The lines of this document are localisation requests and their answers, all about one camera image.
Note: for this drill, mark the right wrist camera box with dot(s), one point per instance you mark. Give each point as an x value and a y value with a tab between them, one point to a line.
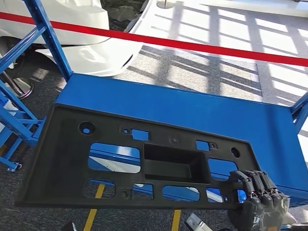
195	223

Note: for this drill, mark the stacked white plastic trays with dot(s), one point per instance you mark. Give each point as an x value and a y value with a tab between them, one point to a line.
115	165

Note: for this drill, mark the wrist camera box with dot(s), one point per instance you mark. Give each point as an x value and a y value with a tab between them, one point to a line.
68	227
195	223

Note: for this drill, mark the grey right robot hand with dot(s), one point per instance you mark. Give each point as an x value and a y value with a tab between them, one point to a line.
262	213

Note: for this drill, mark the black plastic mounting plate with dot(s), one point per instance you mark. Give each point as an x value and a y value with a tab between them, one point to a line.
60	159

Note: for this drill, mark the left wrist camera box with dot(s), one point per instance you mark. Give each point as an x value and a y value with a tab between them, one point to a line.
68	227

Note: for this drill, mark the red barrier belt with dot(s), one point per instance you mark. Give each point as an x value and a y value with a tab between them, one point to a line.
168	41

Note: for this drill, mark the blue metal shelf rack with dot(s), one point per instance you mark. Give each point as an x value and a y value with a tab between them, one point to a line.
9	165
168	105

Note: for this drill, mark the white car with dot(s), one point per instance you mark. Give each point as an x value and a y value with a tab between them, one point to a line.
84	25

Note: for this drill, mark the chrome stanchion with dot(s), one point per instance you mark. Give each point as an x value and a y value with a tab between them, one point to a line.
25	87
166	4

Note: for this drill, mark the white plastic bin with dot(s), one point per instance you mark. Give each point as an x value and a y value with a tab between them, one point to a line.
9	110

